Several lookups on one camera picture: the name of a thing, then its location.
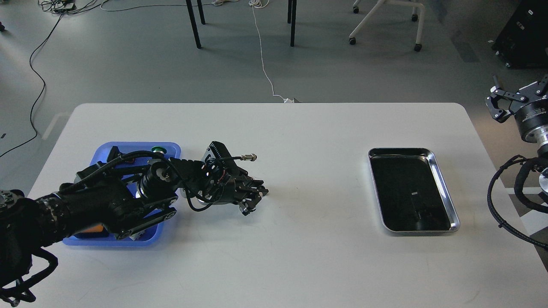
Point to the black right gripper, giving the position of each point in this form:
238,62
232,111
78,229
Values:
531,119

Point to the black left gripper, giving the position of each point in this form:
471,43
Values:
224,187

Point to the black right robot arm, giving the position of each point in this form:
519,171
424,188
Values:
535,164

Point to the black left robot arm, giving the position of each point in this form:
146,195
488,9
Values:
126,195

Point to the black equipment case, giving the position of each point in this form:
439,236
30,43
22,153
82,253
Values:
523,41

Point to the blue plastic tray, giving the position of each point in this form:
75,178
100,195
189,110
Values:
147,237

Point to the silver metal tray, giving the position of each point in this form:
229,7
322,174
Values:
413,198

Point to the orange and black button box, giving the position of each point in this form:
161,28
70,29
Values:
97,231

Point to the black table legs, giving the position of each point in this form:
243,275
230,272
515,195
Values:
291,19

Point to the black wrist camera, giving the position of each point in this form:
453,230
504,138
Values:
218,155

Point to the green push button switch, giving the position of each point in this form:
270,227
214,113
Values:
159,149

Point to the black selector switch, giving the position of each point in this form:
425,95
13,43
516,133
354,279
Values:
114,152

